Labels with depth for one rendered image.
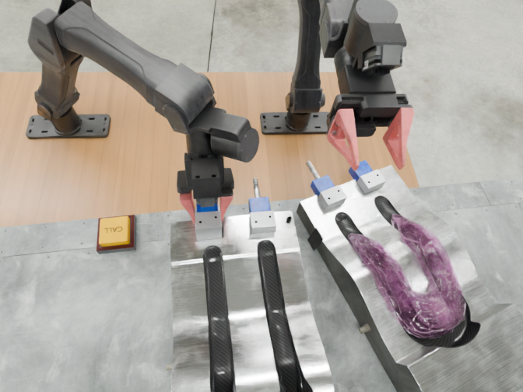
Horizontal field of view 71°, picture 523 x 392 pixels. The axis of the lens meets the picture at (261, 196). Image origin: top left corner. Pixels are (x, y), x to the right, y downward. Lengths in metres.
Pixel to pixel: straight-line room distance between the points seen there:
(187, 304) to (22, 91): 0.78
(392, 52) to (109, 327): 0.70
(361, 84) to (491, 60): 2.46
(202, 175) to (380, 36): 0.31
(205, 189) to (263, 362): 0.31
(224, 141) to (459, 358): 0.56
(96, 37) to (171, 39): 1.90
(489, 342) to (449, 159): 1.54
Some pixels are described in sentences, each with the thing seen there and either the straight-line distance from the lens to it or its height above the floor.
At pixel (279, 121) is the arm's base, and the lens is 1.03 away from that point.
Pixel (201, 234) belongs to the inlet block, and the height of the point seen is 0.92.
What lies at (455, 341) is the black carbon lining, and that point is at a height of 0.87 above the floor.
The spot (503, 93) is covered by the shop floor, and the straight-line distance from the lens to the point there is 2.79.
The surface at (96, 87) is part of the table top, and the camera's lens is 1.17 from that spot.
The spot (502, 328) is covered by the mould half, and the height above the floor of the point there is 0.91.
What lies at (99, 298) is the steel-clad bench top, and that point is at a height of 0.80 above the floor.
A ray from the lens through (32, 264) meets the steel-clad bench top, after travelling 0.94.
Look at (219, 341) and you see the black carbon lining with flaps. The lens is 0.71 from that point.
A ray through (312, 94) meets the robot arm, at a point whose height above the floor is 0.95.
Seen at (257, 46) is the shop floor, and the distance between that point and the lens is 2.49.
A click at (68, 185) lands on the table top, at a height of 0.80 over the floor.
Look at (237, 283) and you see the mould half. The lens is 0.74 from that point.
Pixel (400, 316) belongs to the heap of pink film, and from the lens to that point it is 0.79.
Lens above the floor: 1.60
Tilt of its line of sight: 62 degrees down
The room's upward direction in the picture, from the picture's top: 9 degrees clockwise
